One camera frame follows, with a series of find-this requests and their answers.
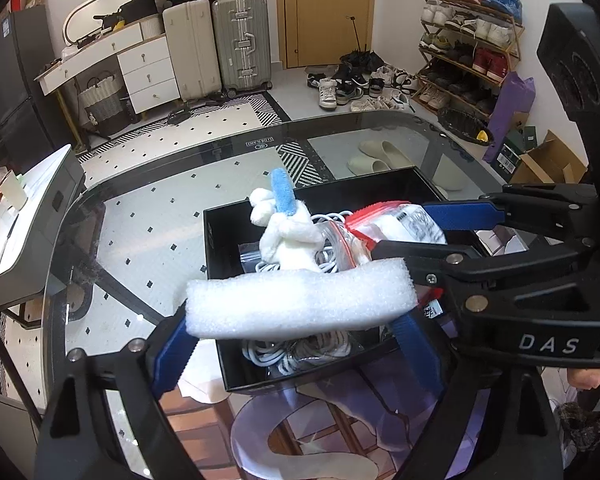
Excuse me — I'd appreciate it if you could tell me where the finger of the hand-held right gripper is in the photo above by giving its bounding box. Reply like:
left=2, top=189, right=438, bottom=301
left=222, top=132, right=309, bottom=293
left=370, top=239, right=583, bottom=311
left=421, top=182, right=599, bottom=243

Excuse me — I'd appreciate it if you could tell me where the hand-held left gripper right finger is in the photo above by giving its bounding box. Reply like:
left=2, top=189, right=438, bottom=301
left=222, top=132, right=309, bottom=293
left=391, top=311, right=567, bottom=480

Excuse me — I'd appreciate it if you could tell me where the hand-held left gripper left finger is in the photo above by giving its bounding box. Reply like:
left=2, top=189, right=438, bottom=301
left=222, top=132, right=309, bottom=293
left=32, top=304, right=202, bottom=480

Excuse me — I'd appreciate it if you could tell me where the red seal zip bag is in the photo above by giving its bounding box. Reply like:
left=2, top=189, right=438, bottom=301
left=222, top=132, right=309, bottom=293
left=325, top=202, right=448, bottom=266

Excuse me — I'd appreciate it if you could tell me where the white charging cable bundle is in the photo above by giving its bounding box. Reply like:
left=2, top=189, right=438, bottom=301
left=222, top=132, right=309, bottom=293
left=241, top=330, right=353, bottom=377

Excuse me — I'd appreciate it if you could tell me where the black cardboard box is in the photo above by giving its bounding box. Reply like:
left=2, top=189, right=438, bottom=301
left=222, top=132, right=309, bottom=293
left=202, top=166, right=531, bottom=393

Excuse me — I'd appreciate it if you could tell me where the white foam block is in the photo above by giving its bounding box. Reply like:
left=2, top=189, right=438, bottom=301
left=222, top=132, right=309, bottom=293
left=185, top=255, right=418, bottom=341

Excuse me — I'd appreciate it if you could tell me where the white plush toy keychain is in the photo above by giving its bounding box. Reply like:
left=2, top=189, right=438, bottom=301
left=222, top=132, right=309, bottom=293
left=249, top=167, right=326, bottom=273

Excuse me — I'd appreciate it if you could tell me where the person's right hand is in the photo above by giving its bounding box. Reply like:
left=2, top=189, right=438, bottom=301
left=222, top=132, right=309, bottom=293
left=567, top=367, right=600, bottom=392

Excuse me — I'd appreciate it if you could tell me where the open cardboard box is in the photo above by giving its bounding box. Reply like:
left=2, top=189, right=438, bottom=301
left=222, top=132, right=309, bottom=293
left=520, top=130, right=588, bottom=186

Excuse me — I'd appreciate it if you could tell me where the black labelled box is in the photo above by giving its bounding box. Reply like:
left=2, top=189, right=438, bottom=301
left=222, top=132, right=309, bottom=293
left=495, top=142, right=524, bottom=177

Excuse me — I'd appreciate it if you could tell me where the dark woven wastebasket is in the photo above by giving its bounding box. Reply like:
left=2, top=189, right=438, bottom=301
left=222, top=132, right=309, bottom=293
left=437, top=106, right=493, bottom=147

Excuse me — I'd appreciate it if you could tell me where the beige slipper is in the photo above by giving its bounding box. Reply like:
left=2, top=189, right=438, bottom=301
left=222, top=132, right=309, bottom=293
left=347, top=156, right=392, bottom=175
left=358, top=139, right=417, bottom=170

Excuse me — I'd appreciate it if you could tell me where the dark green box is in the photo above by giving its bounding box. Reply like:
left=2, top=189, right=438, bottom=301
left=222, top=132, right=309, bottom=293
left=510, top=127, right=537, bottom=149

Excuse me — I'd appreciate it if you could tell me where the printed desk mat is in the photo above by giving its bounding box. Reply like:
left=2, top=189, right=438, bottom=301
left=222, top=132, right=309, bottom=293
left=157, top=325, right=581, bottom=480

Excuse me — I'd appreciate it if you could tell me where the purple bag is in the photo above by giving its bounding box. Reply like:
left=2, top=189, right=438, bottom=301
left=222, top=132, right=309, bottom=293
left=482, top=71, right=536, bottom=163

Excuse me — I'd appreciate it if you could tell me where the shoe rack with shoes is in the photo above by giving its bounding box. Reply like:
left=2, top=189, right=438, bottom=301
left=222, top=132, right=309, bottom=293
left=417, top=0, right=523, bottom=113

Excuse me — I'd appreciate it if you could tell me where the person's patterned clothing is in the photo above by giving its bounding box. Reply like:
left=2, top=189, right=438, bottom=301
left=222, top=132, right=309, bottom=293
left=555, top=400, right=600, bottom=461

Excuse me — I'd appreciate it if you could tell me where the wooden shoe rack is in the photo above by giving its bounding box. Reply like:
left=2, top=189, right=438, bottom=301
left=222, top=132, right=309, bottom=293
left=412, top=0, right=526, bottom=121

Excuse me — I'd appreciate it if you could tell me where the sneakers pile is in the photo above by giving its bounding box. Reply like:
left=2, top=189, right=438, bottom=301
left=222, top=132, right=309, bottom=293
left=306, top=62, right=421, bottom=112

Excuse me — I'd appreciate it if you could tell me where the black umbrella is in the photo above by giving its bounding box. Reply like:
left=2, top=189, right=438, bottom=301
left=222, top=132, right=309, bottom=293
left=339, top=16, right=383, bottom=73

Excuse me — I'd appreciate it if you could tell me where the white grey coffee table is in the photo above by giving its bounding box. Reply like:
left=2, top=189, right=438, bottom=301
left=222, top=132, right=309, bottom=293
left=0, top=144, right=88, bottom=328

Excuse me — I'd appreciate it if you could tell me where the white cup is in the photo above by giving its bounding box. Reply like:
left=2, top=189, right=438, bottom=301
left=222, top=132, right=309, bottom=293
left=0, top=172, right=28, bottom=208

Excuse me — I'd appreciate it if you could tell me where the tan wooden door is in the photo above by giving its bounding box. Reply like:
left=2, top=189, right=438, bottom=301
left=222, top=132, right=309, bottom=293
left=275, top=0, right=378, bottom=69

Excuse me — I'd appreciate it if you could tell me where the woven laundry basket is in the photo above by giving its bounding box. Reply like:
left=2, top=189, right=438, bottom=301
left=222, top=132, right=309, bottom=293
left=76, top=76, right=131, bottom=136

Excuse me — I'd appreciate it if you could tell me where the white dresser desk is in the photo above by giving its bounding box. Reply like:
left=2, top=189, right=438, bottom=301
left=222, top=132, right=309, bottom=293
left=34, top=22, right=181, bottom=113

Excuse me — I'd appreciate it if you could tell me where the silver suitcase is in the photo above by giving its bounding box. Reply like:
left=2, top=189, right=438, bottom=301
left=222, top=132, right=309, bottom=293
left=211, top=0, right=273, bottom=95

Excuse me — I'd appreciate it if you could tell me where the beige suitcase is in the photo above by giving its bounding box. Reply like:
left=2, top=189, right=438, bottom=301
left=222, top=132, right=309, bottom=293
left=162, top=0, right=223, bottom=103

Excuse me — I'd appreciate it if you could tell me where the grey refrigerator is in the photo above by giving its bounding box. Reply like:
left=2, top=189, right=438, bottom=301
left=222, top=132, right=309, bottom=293
left=0, top=6, right=71, bottom=171

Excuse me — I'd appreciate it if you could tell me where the white ribbed bin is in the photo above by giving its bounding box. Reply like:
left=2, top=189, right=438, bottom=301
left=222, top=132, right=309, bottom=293
left=139, top=16, right=167, bottom=41

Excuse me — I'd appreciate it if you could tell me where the black handbag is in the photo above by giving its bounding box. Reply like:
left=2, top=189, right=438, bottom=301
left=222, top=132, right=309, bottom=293
left=117, top=0, right=161, bottom=23

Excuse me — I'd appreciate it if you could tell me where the oval white mirror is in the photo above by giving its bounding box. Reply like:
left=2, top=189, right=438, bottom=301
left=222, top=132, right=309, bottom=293
left=62, top=0, right=133, bottom=48

